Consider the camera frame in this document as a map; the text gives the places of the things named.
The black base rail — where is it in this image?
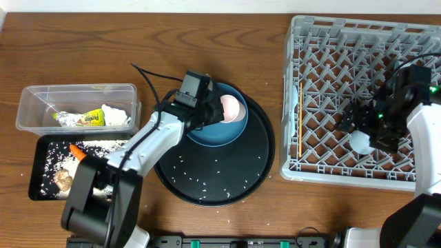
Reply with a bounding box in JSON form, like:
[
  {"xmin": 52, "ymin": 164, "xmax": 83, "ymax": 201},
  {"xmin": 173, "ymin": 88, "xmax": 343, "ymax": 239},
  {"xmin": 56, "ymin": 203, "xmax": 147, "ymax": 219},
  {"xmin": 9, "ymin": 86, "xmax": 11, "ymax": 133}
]
[{"xmin": 147, "ymin": 236, "xmax": 337, "ymax": 248}]

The clear plastic bin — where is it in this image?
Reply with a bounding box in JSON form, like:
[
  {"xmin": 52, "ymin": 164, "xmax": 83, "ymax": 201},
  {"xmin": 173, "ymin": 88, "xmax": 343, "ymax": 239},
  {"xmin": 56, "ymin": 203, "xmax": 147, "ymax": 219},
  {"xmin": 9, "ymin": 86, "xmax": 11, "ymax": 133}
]
[{"xmin": 16, "ymin": 83, "xmax": 141, "ymax": 136}]

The dried brown mushroom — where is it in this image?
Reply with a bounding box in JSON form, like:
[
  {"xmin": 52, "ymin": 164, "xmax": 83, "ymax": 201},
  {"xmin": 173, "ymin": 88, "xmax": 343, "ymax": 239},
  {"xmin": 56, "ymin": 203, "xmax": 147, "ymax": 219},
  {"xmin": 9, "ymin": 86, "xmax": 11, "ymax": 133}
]
[{"xmin": 53, "ymin": 169, "xmax": 73, "ymax": 192}]

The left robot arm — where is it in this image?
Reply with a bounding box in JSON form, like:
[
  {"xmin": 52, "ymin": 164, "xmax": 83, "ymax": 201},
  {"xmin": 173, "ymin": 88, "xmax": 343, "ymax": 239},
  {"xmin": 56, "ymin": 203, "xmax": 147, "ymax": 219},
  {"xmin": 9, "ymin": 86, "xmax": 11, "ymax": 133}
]
[{"xmin": 61, "ymin": 70, "xmax": 224, "ymax": 248}]

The dark blue plate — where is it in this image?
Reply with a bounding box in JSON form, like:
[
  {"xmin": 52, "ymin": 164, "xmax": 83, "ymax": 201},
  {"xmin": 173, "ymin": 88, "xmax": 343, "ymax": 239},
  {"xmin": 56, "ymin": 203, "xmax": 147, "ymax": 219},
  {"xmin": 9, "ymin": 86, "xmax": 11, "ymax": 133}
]
[{"xmin": 187, "ymin": 83, "xmax": 248, "ymax": 147}]

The spilled white rice pile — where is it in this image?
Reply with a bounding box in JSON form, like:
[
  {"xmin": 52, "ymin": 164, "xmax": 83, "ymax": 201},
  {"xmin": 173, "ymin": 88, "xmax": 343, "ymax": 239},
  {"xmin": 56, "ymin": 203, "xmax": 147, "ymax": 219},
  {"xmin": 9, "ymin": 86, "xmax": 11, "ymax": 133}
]
[{"xmin": 37, "ymin": 140, "xmax": 126, "ymax": 200}]

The round black serving tray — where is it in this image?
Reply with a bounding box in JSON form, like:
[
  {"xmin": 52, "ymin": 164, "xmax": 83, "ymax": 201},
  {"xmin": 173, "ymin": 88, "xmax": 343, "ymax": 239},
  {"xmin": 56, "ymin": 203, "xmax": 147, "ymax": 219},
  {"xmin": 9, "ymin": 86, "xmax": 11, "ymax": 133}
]
[{"xmin": 154, "ymin": 95, "xmax": 276, "ymax": 207}]

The orange carrot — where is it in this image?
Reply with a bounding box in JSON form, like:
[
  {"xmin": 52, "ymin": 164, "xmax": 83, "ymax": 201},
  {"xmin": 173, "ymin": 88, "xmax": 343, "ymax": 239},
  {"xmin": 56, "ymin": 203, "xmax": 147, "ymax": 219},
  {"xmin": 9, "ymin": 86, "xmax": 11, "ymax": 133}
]
[{"xmin": 70, "ymin": 144, "xmax": 87, "ymax": 161}]

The grey dishwasher rack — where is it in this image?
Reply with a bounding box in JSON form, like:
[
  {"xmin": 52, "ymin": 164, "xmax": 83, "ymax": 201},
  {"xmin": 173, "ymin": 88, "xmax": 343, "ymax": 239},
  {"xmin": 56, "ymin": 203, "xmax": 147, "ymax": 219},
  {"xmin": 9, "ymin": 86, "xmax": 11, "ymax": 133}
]
[{"xmin": 280, "ymin": 16, "xmax": 440, "ymax": 191}]

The wooden chopstick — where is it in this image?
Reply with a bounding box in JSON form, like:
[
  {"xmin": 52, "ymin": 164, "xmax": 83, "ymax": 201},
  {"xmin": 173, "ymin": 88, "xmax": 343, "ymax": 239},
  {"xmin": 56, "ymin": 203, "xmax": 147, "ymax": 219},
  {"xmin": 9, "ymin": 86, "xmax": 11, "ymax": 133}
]
[{"xmin": 298, "ymin": 83, "xmax": 303, "ymax": 158}]

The light blue cup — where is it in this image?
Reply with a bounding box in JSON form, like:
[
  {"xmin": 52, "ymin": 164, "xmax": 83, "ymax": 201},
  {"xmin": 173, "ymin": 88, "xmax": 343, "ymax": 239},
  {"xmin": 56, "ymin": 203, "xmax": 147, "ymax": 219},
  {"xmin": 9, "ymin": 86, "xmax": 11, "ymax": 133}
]
[{"xmin": 349, "ymin": 130, "xmax": 375, "ymax": 155}]

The light blue rice bowl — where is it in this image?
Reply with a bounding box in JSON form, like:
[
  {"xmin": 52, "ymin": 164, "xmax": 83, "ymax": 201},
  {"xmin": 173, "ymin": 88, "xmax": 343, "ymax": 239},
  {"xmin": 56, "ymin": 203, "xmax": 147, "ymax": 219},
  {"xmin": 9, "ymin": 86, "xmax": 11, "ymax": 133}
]
[{"xmin": 394, "ymin": 61, "xmax": 413, "ymax": 70}]

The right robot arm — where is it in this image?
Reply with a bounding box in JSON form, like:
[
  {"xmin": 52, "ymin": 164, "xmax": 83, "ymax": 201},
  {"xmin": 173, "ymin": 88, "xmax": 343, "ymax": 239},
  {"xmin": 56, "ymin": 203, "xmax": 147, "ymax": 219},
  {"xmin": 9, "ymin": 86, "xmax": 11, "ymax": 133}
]
[{"xmin": 334, "ymin": 62, "xmax": 440, "ymax": 247}]

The black rectangular tray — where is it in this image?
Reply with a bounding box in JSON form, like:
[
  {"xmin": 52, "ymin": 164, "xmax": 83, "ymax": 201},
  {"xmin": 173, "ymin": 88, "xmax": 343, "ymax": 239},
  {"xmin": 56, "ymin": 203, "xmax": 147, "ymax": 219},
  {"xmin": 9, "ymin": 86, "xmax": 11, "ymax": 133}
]
[{"xmin": 28, "ymin": 133, "xmax": 131, "ymax": 200}]

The green snack wrapper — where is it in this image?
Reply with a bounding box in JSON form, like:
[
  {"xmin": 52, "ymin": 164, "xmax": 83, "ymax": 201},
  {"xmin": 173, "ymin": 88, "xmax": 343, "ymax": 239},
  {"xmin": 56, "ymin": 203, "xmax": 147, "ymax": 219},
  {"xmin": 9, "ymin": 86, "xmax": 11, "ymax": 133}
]
[{"xmin": 52, "ymin": 109, "xmax": 105, "ymax": 127}]

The pink cup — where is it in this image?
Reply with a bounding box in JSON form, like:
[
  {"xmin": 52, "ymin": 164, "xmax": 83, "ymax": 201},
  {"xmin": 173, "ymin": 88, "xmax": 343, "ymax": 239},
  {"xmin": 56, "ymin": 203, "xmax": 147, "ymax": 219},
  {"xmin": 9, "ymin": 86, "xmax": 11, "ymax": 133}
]
[{"xmin": 220, "ymin": 94, "xmax": 246, "ymax": 123}]

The white tissue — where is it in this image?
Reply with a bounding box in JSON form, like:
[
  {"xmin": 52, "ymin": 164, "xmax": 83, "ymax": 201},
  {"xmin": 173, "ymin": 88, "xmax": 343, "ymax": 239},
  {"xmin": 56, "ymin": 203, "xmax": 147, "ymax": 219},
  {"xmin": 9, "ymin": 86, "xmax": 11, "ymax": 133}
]
[{"xmin": 101, "ymin": 104, "xmax": 131, "ymax": 126}]

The white plastic knife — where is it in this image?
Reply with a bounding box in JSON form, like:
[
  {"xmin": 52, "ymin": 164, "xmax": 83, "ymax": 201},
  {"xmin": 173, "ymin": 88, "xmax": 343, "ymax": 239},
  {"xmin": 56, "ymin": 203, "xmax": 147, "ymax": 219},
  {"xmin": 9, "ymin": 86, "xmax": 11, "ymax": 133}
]
[{"xmin": 290, "ymin": 85, "xmax": 298, "ymax": 137}]

